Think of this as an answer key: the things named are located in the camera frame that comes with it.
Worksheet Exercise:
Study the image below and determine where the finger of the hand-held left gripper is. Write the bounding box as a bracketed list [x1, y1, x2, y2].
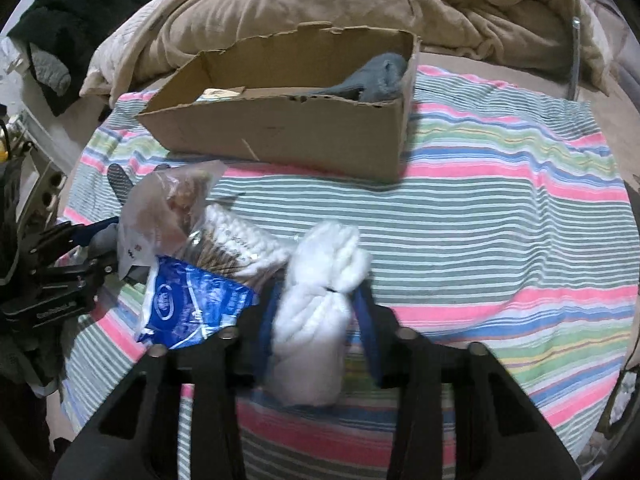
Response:
[27, 216, 122, 257]
[27, 254, 120, 283]

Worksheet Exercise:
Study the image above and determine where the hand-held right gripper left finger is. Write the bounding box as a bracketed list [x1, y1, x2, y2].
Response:
[52, 280, 283, 480]

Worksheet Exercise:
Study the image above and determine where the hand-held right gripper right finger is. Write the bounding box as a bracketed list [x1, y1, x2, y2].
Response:
[354, 284, 583, 480]

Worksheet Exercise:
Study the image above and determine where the white sock bundle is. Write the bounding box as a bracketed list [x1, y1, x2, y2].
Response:
[265, 220, 373, 407]

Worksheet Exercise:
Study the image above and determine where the clear plastic bag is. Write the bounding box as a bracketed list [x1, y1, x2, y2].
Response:
[116, 160, 227, 281]

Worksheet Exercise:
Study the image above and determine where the brown cardboard box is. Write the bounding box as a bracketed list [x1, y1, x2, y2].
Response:
[135, 22, 422, 184]

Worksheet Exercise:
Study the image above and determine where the blue tissue packet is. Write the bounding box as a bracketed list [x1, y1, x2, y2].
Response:
[136, 255, 262, 352]

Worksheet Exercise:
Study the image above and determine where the cotton swab pack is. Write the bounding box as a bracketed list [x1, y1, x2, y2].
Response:
[187, 204, 292, 292]

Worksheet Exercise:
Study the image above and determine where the striped colourful sheet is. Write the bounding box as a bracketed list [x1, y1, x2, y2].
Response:
[61, 65, 640, 467]

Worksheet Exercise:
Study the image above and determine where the grey quilted cloth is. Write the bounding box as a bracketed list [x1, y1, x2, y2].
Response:
[29, 41, 72, 97]

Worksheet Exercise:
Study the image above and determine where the small printed card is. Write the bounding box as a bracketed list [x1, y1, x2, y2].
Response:
[196, 86, 247, 104]

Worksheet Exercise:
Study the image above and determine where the black fleece garment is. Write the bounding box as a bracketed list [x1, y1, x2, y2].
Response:
[7, 0, 167, 117]

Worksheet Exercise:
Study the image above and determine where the beige blanket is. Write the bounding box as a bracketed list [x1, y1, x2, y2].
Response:
[79, 0, 610, 107]

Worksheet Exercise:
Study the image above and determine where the metal pole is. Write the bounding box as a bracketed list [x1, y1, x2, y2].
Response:
[566, 14, 584, 102]

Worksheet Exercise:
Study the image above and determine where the grey quilted cover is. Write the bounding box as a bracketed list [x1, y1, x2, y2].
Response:
[582, 0, 640, 111]

